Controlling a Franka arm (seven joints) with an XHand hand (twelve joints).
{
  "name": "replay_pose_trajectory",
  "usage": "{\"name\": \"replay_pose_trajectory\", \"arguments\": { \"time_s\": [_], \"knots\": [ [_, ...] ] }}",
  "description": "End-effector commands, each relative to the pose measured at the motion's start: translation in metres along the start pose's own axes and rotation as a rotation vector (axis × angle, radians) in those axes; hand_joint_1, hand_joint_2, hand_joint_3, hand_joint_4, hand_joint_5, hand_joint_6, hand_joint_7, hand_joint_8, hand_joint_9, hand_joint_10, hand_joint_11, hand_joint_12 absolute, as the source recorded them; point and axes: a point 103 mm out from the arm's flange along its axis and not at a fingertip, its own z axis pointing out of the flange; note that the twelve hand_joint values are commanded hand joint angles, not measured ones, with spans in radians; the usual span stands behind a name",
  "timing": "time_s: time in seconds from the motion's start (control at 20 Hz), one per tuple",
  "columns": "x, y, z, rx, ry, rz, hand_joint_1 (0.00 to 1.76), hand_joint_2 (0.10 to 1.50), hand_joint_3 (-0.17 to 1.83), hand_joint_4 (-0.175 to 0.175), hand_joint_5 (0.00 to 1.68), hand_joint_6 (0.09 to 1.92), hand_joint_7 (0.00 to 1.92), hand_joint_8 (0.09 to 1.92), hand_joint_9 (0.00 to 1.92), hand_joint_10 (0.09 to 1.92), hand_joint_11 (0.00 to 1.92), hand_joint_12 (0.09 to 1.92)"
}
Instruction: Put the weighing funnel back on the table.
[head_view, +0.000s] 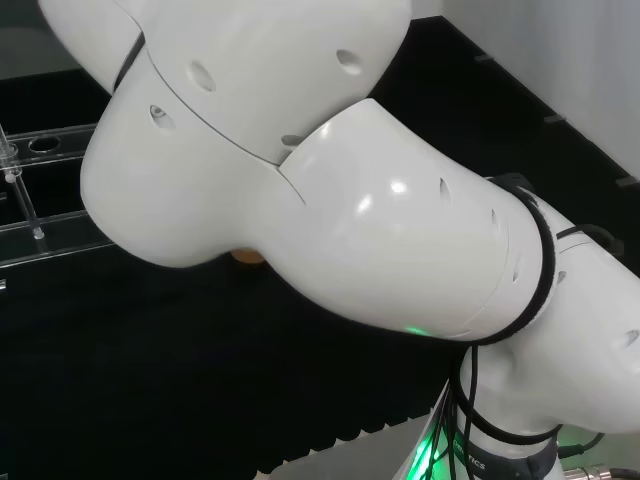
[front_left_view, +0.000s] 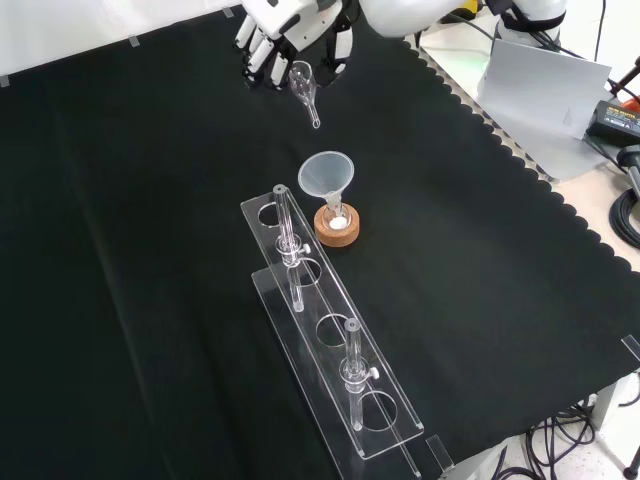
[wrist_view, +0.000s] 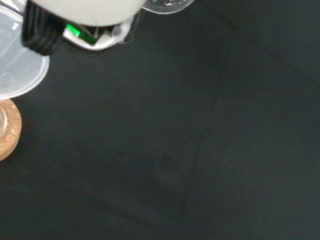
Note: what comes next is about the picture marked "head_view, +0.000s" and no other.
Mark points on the pale board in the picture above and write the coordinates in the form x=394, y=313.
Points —
x=550, y=50

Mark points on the small grey metal clip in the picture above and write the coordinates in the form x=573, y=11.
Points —
x=485, y=58
x=554, y=119

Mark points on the grey metal base plate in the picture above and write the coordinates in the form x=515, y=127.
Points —
x=350, y=457

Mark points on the clear acrylic funnel stand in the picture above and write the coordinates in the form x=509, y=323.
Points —
x=50, y=235

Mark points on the black table cloth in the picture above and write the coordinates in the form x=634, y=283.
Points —
x=150, y=375

